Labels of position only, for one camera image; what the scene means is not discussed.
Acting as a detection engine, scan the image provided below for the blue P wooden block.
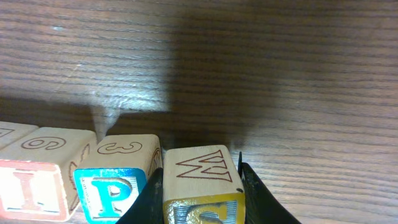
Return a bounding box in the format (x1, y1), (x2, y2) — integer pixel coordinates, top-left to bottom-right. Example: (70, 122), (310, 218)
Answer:
(73, 134), (163, 223)

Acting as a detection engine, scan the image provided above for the red I wooden block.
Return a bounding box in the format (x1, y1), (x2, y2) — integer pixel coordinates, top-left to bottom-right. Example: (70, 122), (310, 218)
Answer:
(1, 127), (97, 222)

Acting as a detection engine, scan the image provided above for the yellow S wooden block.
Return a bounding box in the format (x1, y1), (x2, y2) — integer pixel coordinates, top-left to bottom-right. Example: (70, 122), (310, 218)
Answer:
(163, 145), (246, 224)

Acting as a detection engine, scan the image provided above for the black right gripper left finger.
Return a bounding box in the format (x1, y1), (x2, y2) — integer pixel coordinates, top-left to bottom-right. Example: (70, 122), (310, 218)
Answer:
(116, 168), (164, 224)

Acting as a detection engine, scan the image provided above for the green R wooden block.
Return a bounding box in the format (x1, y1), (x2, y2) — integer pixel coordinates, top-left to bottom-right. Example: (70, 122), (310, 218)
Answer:
(0, 121), (39, 149)

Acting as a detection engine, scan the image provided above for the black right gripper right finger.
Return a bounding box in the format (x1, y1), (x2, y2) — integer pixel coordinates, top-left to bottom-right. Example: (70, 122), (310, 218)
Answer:
(238, 152), (301, 224)

